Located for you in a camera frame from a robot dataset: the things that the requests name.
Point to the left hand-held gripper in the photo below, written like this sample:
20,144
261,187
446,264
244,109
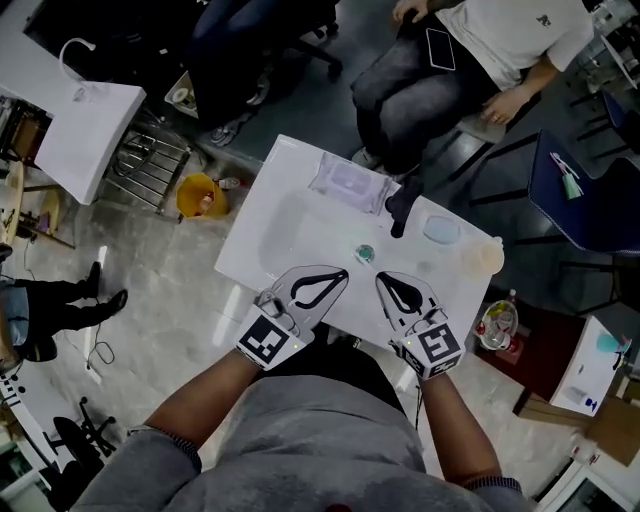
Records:
267,340

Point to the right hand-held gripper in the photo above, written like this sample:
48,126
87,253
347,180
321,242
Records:
434,350

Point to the person's left forearm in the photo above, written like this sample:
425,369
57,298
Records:
210,395

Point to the person's right forearm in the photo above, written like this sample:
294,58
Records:
455,430

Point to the green pink toothbrush pack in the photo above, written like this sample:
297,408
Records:
570,182

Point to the white washbasin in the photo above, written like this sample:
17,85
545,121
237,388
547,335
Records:
300,235

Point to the round sink drain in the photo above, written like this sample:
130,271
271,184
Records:
364,252

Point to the blue soap dish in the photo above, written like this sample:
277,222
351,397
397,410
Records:
441,230

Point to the black faucet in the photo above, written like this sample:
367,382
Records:
400,205

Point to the clear bin of bottles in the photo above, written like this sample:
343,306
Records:
497,322

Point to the wet wipes packet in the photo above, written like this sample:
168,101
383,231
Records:
350,182

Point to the yellow bin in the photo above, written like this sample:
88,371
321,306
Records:
197,195

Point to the person's grey shirt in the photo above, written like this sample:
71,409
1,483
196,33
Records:
320,450

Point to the white printed box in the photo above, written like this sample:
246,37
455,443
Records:
580,370

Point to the blue chair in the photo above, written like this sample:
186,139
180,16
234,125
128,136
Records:
617,117
590,210

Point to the black office chair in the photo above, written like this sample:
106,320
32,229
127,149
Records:
320,55

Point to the brown cardboard box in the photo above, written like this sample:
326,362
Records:
615,435

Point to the white-edged smartphone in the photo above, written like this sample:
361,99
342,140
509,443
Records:
440,48

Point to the black chair wheel base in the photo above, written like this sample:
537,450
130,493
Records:
82,432

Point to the white curved faucet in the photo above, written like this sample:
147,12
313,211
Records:
65,55

